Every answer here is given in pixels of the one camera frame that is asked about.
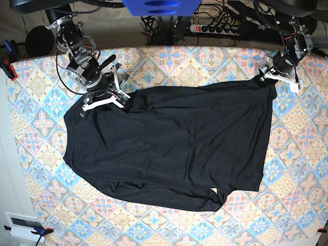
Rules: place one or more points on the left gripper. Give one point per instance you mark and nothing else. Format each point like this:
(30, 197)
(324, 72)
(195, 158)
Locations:
(283, 63)

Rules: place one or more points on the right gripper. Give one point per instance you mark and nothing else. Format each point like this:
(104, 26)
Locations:
(89, 77)

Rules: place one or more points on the black t-shirt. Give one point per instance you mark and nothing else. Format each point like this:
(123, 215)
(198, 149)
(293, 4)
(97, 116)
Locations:
(184, 148)

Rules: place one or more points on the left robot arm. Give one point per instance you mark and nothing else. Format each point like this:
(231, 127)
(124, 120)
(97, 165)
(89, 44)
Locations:
(296, 43)

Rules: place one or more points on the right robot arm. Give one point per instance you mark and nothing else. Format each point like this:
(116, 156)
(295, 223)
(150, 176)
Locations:
(71, 37)

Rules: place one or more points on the black round stool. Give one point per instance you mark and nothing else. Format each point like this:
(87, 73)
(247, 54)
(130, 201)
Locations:
(39, 42)

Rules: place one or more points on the red black clamp upper left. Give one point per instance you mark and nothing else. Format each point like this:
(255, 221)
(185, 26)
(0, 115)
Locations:
(6, 62)

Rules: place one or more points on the patterned tablecloth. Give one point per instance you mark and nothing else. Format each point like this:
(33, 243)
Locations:
(291, 203)

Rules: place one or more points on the red clamp lower right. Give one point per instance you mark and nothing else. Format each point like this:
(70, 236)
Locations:
(320, 230)

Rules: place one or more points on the blue clamp lower left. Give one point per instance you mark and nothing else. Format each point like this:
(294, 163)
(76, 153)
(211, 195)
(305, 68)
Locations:
(38, 232)

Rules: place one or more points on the white floor vent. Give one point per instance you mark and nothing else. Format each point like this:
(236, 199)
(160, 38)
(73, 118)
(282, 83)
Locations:
(22, 226)

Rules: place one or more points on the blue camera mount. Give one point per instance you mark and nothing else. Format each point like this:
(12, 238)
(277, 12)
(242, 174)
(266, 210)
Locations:
(161, 7)

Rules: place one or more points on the white power strip red switch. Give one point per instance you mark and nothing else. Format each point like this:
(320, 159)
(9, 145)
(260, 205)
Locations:
(226, 30)

